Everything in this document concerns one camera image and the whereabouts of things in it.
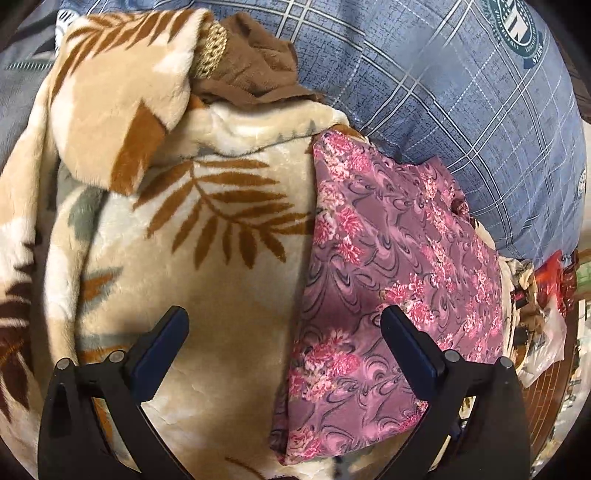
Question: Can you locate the purple floral shirt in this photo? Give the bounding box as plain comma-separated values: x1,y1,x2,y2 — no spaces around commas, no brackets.
270,130,503,465

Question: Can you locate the clear plastic bag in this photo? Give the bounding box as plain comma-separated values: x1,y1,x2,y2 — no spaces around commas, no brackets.
518,294,567,389

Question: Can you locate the red plastic bag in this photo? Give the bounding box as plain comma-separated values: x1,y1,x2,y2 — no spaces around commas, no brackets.
535,250,579,317

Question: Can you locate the beige leaf print blanket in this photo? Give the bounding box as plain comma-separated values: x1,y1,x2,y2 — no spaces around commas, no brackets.
1,8,415,479

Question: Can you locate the blue plaid pillow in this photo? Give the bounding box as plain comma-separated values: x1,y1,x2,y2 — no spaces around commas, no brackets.
57,0,588,266

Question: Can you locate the grey star bedsheet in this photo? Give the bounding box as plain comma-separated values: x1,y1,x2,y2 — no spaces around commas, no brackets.
1,1,60,169

